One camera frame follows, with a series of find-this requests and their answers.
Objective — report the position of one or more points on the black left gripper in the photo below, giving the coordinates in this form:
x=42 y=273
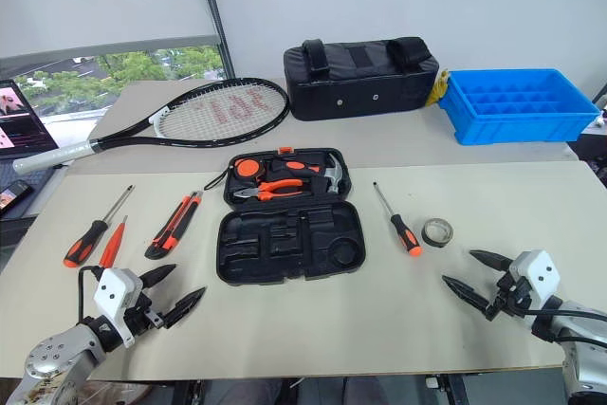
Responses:
x=142 y=317

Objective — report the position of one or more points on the yellow crumpled item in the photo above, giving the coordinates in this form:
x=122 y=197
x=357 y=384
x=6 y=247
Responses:
x=437 y=87

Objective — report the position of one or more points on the black fabric bag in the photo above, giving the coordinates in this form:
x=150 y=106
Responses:
x=360 y=92

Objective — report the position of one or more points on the black orange utility knife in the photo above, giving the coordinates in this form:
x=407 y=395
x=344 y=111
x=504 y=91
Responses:
x=171 y=230

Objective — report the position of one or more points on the black tool case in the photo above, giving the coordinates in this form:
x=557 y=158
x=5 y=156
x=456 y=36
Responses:
x=284 y=255

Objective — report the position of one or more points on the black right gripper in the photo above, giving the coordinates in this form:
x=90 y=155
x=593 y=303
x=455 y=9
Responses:
x=512 y=298

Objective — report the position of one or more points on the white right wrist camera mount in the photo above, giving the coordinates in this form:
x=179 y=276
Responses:
x=538 y=272

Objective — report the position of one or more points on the orange black tape measure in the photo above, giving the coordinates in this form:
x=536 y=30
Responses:
x=246 y=168

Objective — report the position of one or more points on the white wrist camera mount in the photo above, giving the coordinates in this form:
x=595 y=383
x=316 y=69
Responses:
x=538 y=272
x=114 y=289

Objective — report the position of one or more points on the black white tennis racket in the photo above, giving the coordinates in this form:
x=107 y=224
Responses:
x=52 y=154

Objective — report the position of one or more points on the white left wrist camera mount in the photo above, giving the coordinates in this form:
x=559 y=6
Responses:
x=114 y=289

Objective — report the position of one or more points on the grey tape roll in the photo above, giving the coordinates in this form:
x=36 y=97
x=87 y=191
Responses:
x=427 y=234

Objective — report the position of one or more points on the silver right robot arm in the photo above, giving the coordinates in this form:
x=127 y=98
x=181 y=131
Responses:
x=578 y=329

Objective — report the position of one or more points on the beige table mat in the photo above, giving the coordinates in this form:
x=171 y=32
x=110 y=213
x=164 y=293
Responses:
x=332 y=329

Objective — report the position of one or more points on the orange test pen screwdriver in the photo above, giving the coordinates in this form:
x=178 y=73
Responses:
x=111 y=249

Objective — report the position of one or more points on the blue plastic compartment bin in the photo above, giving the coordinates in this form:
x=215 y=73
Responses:
x=521 y=127

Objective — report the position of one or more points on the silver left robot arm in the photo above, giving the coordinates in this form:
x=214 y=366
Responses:
x=52 y=357

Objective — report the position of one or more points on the black smartphone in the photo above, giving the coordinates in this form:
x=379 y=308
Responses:
x=14 y=196

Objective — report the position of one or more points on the laptop screen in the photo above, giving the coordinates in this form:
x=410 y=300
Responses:
x=21 y=120

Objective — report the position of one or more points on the dark window frame post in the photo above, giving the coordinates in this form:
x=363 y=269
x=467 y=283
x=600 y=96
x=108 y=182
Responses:
x=213 y=11

